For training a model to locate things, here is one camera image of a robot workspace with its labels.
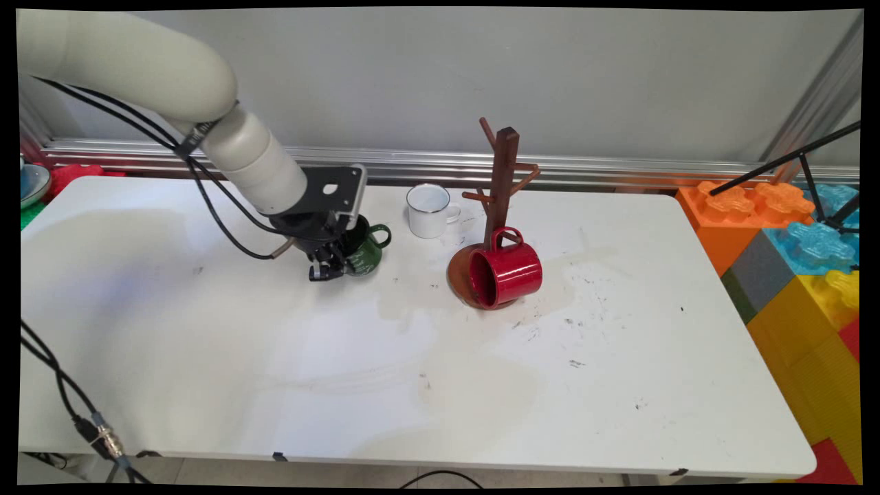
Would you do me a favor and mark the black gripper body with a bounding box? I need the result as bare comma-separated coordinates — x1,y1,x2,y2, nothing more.
268,210,358,265

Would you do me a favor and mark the green mug with white print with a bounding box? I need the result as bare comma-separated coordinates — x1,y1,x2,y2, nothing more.
340,214,393,277

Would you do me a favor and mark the white enamel mug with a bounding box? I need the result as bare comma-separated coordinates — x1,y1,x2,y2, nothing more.
406,183,462,240

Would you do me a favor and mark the red mug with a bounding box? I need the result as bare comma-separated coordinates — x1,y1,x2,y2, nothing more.
467,227,544,309

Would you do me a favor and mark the brown wooden mug tree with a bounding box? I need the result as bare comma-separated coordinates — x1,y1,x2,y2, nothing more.
447,117,544,310

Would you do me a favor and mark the red giant building block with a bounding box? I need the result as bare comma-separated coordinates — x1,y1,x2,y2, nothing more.
47,164,126,201
797,439,859,485
837,318,861,362

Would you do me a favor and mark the grey bowl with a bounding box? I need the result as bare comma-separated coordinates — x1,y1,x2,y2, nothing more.
19,162,52,210

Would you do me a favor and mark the orange giant building block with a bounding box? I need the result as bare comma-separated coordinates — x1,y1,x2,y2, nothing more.
675,180,815,276

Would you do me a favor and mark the black tripod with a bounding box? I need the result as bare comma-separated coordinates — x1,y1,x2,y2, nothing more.
708,120,861,234

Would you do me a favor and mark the grey giant building block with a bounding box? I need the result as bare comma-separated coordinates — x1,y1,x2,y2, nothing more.
720,230,798,324

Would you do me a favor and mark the blue giant building block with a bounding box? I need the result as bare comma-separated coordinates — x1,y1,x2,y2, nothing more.
763,182,860,276

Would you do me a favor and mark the yellow giant building block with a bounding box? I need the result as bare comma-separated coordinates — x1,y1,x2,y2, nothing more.
746,268,864,482

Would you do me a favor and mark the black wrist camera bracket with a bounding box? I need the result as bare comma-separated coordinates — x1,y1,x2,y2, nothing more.
299,164,365,219

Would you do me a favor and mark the black camera cable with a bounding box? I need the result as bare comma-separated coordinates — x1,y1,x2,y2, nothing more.
69,82,289,238

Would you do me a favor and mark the black arm strap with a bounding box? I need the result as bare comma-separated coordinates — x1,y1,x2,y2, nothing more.
175,100,241,162

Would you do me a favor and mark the black floor cable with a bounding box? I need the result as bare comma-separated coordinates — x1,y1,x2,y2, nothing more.
399,470,485,489

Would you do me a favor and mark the black cable with metal connector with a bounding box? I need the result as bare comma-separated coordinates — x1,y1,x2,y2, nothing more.
19,320,152,484

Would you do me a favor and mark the aluminium wall rail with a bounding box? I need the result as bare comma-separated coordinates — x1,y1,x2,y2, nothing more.
41,140,860,186

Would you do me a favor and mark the aluminium frame post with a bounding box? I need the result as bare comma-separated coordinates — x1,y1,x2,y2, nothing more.
760,14,864,166

